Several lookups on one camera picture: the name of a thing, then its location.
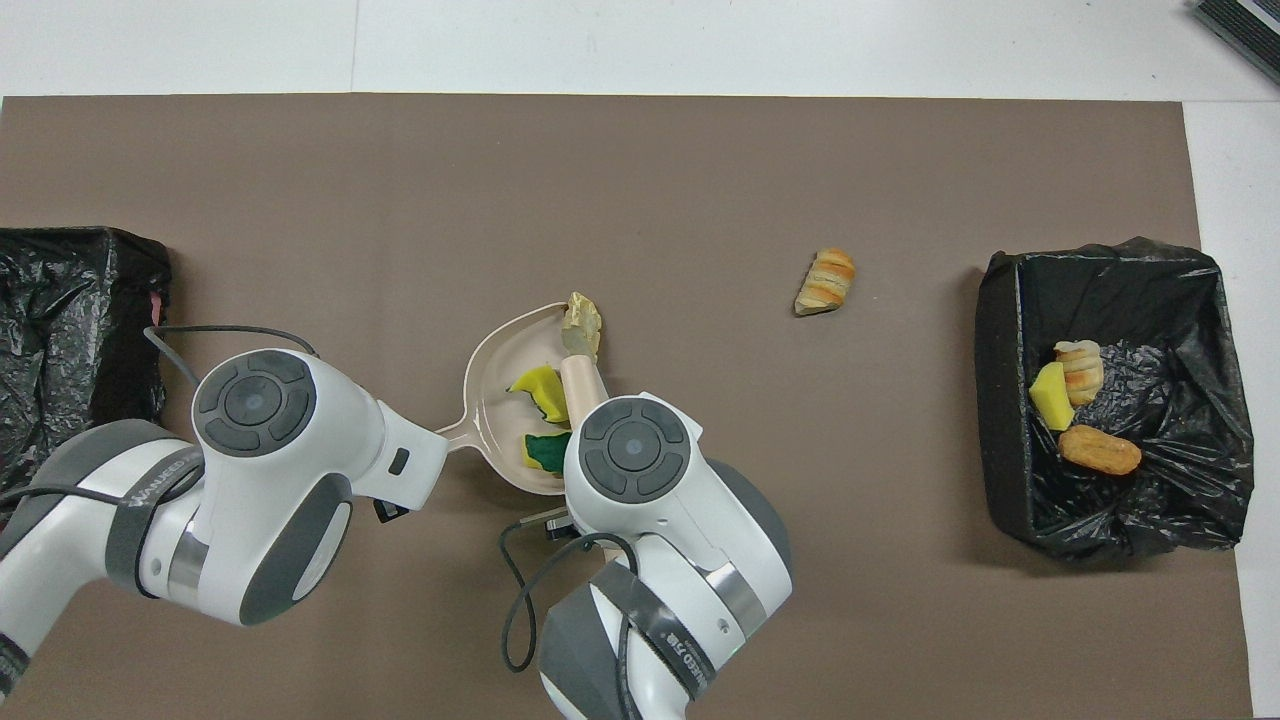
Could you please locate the beige plastic dustpan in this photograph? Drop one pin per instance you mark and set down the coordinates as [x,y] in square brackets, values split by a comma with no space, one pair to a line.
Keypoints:
[495,380]

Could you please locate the striped bread roll piece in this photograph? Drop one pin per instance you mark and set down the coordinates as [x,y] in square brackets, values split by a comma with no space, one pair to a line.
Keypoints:
[828,280]
[1082,372]

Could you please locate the green and yellow sponge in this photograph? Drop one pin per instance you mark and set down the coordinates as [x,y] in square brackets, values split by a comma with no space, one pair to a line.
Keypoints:
[545,455]

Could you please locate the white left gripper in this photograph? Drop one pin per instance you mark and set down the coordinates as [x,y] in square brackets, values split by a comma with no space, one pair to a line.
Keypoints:
[412,455]

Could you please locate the small yellow sponge wedge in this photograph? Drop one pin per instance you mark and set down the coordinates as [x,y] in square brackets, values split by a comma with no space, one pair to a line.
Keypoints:
[1050,398]

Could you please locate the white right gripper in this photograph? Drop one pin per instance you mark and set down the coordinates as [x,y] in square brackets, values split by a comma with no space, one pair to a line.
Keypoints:
[690,425]

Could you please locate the beige hand brush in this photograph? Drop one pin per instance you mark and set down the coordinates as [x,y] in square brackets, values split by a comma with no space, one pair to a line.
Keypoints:
[583,380]

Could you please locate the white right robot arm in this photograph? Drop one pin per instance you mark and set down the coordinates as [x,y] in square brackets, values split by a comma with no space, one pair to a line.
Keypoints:
[690,520]

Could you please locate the large yellow sponge piece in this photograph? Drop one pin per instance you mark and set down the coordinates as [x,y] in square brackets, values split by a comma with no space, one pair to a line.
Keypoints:
[540,385]

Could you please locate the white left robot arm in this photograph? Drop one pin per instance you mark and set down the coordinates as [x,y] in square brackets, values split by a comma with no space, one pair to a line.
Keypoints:
[270,520]

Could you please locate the dark ribbed panel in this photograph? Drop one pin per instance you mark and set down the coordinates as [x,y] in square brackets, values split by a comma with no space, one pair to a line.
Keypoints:
[1245,25]

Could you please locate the pale torn bread chunk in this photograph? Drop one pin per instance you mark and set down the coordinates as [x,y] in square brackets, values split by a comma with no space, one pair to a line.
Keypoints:
[583,325]

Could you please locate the brown bread roll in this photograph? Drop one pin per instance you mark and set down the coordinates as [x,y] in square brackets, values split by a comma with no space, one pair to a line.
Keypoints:
[1100,450]

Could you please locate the bin with black bag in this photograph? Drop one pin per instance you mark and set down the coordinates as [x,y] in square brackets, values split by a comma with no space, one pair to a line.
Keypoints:
[80,300]
[1180,480]

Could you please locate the brown table mat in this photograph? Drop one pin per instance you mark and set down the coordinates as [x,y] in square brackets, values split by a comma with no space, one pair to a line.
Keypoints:
[640,180]

